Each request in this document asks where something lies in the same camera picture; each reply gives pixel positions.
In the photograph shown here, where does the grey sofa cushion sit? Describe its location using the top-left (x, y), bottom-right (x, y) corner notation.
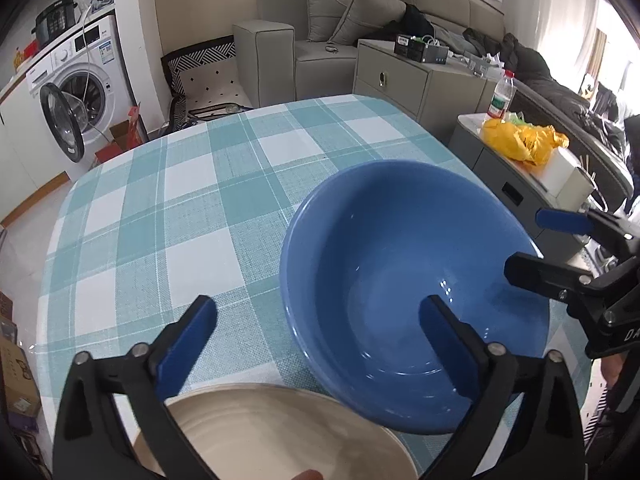
top-left (327, 0), bottom-right (406, 48)
top-left (305, 0), bottom-right (358, 43)

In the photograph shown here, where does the black backpack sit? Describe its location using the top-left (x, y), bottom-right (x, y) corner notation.
top-left (360, 4), bottom-right (436, 43)

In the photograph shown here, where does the white box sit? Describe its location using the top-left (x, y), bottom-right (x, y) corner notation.
top-left (537, 146), bottom-right (596, 198)

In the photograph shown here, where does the grey side table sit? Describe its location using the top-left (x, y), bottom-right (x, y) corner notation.
top-left (447, 112), bottom-right (608, 261)

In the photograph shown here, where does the brown cardboard carton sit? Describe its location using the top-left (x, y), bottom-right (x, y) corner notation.
top-left (0, 290), bottom-right (43, 431)

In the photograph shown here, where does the blue ceramic bowl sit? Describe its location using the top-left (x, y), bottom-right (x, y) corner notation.
top-left (279, 160), bottom-right (551, 436)

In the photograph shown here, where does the person's right hand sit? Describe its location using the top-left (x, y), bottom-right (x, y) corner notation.
top-left (599, 352), bottom-right (625, 392)

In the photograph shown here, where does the grey fabric sofa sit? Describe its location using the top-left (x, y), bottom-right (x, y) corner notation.
top-left (232, 0), bottom-right (633, 201)

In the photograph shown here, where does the grey side cabinet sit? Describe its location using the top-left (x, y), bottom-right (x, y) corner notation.
top-left (354, 39), bottom-right (501, 133)

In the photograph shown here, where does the beige round plate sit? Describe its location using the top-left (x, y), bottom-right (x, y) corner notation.
top-left (131, 382), bottom-right (418, 480)

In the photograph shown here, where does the black electronics box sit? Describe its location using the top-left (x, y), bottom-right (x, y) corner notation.
top-left (393, 34), bottom-right (449, 63)

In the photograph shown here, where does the teal checked tablecloth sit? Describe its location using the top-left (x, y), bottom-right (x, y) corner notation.
top-left (35, 94), bottom-right (593, 480)

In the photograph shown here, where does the black pressure cooker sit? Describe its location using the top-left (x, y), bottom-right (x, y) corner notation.
top-left (32, 0), bottom-right (78, 46)

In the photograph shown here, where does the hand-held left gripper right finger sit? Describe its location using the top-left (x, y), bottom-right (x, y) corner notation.
top-left (419, 294), bottom-right (586, 480)

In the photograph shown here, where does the yellow plastic bag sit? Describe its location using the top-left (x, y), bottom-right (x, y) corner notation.
top-left (480, 117), bottom-right (570, 167)

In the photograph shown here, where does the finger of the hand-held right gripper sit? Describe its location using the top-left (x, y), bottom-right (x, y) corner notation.
top-left (535, 207), bottom-right (640, 249)
top-left (504, 251), bottom-right (616, 306)

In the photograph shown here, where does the clear plastic bottle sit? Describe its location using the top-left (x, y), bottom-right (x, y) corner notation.
top-left (487, 70), bottom-right (517, 122)

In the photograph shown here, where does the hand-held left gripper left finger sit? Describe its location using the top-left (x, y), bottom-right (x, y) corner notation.
top-left (52, 295), bottom-right (218, 480)

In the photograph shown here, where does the dark jacket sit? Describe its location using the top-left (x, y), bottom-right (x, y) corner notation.
top-left (462, 27), bottom-right (591, 111)

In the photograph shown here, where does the white washing machine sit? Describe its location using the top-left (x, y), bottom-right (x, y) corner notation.
top-left (25, 14), bottom-right (136, 163)

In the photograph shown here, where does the patterned black white cushion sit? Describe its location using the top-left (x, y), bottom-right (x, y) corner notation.
top-left (160, 35), bottom-right (256, 133)

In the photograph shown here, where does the white curtain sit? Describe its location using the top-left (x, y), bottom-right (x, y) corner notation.
top-left (537, 0), bottom-right (608, 86)

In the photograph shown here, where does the red cardboard box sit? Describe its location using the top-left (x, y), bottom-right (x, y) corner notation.
top-left (92, 105), bottom-right (148, 163)

